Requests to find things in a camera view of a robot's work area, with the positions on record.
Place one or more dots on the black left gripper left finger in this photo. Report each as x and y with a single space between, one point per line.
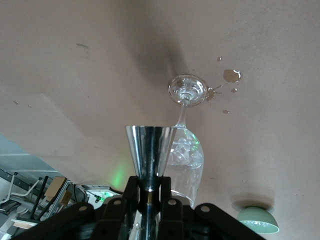
82 212

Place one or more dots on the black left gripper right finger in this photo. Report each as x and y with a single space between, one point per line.
205 217

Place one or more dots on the steel double cone jigger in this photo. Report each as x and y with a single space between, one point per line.
150 150

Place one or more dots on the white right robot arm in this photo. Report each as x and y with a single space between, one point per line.
95 192

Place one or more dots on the clear ice cubes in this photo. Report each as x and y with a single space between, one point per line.
185 152

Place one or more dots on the clear stemmed wine glass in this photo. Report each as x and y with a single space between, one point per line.
187 90

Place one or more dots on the brown cardboard box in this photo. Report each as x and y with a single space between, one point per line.
56 187

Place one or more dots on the black stand legs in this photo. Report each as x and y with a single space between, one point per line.
41 197

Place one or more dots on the pale green ceramic bowl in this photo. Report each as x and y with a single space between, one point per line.
255 217

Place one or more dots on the brown liquid spill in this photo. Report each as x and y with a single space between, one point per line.
231 75
212 93

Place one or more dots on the white tube frame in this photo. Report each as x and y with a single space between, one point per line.
27 192

